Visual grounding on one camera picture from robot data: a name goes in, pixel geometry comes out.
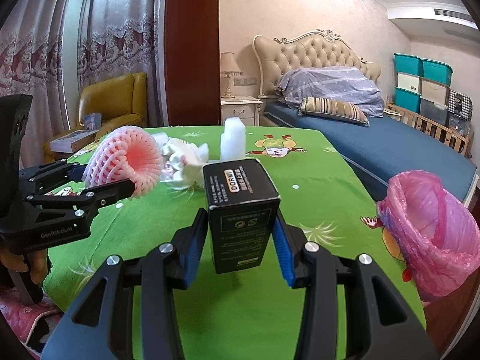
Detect crumpled white plastic bag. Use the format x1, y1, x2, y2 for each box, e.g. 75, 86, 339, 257
161, 137, 211, 190

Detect grey clear storage box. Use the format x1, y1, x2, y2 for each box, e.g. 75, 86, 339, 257
419, 97, 449, 127

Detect lavender duvet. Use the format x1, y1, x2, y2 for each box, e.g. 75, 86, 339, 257
275, 66, 386, 118

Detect teal storage box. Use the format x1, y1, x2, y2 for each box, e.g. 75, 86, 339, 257
394, 87, 423, 113
421, 58, 454, 86
393, 53, 424, 76

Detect cream nightstand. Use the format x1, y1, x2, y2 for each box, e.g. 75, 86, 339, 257
220, 95, 263, 127

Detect beige storage box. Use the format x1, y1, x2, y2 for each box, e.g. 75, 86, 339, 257
420, 78, 450, 101
397, 72, 424, 92

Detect beige table lamp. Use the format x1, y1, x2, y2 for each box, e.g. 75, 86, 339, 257
219, 52, 243, 99

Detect flat white box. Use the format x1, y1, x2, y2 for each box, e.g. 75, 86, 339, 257
50, 129, 100, 154

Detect person's left hand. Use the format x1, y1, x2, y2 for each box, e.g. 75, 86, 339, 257
0, 249, 50, 286

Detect patterned lace curtain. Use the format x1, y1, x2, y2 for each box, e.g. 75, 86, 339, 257
0, 0, 166, 162

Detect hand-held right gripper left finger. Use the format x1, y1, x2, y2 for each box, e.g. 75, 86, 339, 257
40, 207, 209, 360

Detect wooden crib rail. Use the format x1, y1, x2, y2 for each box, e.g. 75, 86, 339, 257
386, 102, 473, 158

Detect striped pillow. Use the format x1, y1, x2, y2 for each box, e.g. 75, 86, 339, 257
299, 97, 370, 127

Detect pink trash bag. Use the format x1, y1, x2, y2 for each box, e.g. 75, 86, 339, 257
376, 170, 480, 302

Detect pale pink foam fruit net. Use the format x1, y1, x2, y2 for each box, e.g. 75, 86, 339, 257
84, 127, 165, 197

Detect small black box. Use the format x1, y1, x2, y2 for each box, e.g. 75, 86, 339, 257
202, 158, 282, 274

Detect green cartoon tablecloth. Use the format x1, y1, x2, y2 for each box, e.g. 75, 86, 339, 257
41, 125, 428, 360

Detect checkered bag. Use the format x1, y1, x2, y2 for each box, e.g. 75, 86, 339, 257
448, 89, 473, 115

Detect blue mattress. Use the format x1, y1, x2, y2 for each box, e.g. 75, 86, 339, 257
262, 101, 479, 207

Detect beige tufted headboard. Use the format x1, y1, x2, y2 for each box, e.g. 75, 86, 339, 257
253, 28, 382, 98

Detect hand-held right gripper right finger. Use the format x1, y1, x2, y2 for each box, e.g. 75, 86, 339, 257
271, 214, 439, 360

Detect yellow leather armchair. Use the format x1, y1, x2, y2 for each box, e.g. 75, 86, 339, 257
43, 72, 148, 154

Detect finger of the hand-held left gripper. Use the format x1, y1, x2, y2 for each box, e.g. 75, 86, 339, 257
20, 161, 89, 196
24, 179, 136, 221

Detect pink quilted blanket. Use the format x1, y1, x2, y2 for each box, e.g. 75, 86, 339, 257
0, 284, 62, 357

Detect long white foam strip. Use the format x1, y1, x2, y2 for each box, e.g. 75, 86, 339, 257
220, 117, 247, 162

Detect brown wooden door frame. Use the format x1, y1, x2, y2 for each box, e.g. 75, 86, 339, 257
164, 0, 220, 127

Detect air conditioner vent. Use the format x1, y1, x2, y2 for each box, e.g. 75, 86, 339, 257
433, 7, 475, 22

